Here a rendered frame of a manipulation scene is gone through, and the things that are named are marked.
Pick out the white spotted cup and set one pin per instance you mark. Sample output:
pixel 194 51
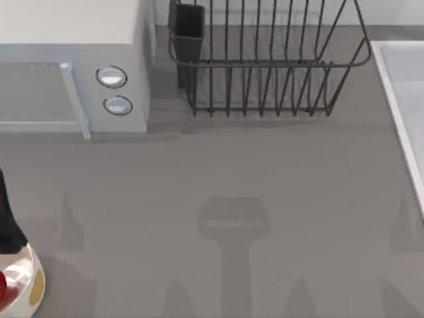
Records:
pixel 23 285

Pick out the black cutlery holder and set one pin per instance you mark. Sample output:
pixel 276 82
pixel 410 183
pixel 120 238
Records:
pixel 187 36

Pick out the small round microwave knob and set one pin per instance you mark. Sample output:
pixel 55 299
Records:
pixel 118 105

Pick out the large round microwave knob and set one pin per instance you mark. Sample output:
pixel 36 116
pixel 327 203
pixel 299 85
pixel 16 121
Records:
pixel 111 77

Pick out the microwave oven door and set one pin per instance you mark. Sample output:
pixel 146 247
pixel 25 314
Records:
pixel 33 96

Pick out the pale microwave oven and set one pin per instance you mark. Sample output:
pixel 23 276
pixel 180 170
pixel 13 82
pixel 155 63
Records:
pixel 109 33

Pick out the white sink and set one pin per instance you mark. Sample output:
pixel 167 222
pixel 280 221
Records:
pixel 404 109

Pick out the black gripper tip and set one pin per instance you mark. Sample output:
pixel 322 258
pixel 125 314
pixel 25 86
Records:
pixel 8 228

